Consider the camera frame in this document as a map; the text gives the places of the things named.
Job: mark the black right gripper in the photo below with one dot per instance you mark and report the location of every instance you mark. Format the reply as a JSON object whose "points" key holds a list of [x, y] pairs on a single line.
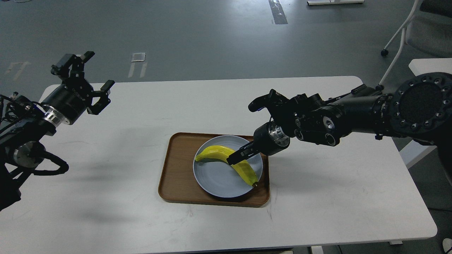
{"points": [[269, 139]]}

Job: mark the yellow banana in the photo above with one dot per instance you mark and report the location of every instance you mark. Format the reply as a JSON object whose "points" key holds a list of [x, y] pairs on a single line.
{"points": [[242, 168]]}

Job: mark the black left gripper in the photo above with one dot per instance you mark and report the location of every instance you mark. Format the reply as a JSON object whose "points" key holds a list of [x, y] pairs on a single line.
{"points": [[74, 96]]}

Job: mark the brown wooden tray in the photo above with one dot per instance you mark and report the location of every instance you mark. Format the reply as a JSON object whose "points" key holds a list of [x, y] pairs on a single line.
{"points": [[178, 184]]}

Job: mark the white office chair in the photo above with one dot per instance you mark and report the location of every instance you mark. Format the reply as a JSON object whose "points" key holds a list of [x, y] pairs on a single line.
{"points": [[422, 33]]}

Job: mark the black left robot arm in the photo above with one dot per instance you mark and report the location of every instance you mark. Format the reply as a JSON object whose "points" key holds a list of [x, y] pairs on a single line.
{"points": [[28, 121]]}

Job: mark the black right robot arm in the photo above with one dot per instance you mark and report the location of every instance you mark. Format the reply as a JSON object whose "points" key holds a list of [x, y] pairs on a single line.
{"points": [[420, 109]]}

